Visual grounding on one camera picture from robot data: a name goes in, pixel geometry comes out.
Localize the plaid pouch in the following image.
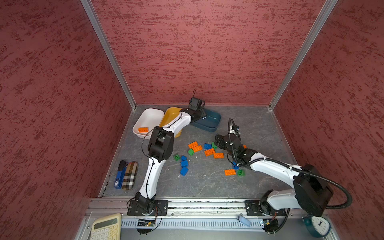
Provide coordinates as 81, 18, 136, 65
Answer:
122, 162, 138, 191

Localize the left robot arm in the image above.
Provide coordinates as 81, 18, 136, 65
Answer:
135, 107, 206, 215

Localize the teal plastic bin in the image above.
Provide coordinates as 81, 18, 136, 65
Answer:
191, 109, 221, 133

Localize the orange lego brick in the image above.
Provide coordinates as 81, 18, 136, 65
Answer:
225, 169, 237, 176
204, 148, 216, 157
214, 153, 224, 159
138, 127, 149, 133

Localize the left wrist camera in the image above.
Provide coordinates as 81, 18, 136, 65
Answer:
188, 97, 205, 111

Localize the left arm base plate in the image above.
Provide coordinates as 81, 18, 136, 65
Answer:
127, 200, 169, 217

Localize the blue stapler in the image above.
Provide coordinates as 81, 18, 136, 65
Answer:
114, 160, 127, 189

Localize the small blue cylinder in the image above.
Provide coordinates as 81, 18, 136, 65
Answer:
237, 215, 251, 227

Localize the large orange lego plate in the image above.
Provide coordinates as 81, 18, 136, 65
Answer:
188, 141, 203, 152

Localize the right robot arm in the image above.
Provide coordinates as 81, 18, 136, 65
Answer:
215, 133, 353, 217

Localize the white plastic bin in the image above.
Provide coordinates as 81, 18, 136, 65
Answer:
132, 108, 165, 140

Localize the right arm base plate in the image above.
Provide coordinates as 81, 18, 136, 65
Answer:
244, 200, 286, 217

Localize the yellow plastic bin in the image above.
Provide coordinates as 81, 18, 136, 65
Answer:
159, 107, 182, 129

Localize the cream calculator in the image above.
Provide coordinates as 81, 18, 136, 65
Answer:
90, 213, 122, 240

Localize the teal alarm clock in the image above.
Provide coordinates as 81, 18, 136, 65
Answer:
304, 215, 331, 238

